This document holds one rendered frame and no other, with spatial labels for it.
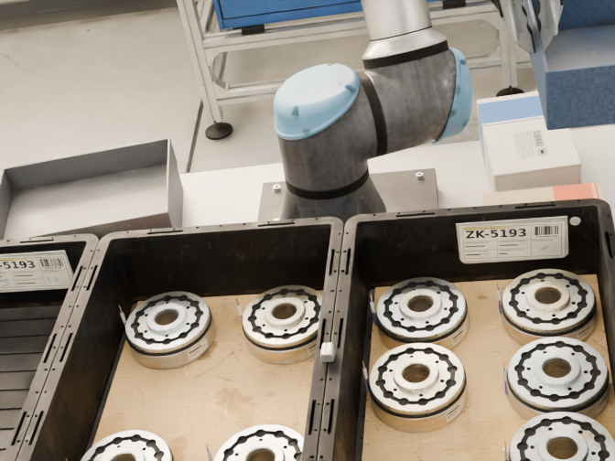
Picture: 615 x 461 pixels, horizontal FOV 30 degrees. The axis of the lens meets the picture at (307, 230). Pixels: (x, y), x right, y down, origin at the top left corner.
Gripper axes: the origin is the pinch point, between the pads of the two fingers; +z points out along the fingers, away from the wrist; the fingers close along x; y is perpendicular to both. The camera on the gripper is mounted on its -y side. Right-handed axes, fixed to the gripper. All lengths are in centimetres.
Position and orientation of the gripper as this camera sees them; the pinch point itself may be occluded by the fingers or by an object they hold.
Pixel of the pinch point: (535, 37)
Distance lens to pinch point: 126.0
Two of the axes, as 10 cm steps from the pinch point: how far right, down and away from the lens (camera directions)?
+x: 9.7, -1.6, -2.1
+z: 2.5, 7.7, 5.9
